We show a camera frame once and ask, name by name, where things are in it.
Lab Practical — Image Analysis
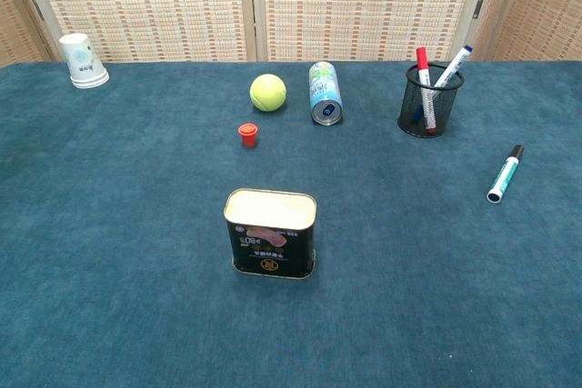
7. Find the green label marker black cap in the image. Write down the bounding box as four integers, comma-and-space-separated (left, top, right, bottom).
486, 144, 526, 204

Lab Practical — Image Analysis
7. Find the black cup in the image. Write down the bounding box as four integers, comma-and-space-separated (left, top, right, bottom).
396, 63, 466, 138

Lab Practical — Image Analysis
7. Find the red marker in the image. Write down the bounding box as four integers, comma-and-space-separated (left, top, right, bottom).
416, 45, 438, 134

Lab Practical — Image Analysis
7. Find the light blue drink can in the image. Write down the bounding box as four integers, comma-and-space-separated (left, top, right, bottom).
308, 61, 344, 126

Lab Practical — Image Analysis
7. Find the white soap bar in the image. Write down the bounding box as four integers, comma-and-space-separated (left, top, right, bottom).
223, 187, 318, 279

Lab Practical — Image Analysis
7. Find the blue marker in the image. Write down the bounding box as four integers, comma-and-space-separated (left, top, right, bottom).
411, 45, 475, 124

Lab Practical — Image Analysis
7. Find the woven folding screen panel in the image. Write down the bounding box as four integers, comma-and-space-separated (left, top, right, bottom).
0, 0, 54, 69
249, 0, 501, 63
472, 0, 582, 62
4, 0, 256, 63

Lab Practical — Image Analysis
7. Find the white paper cup stack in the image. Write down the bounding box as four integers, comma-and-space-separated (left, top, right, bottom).
58, 33, 110, 90

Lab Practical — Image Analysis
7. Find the small red bottle cap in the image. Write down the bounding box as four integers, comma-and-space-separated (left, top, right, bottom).
237, 122, 259, 149

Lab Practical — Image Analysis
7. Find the yellow tennis ball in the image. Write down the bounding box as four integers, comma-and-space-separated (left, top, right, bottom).
249, 73, 288, 113

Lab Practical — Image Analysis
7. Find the blue table cloth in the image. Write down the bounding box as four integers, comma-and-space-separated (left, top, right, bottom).
0, 59, 582, 388

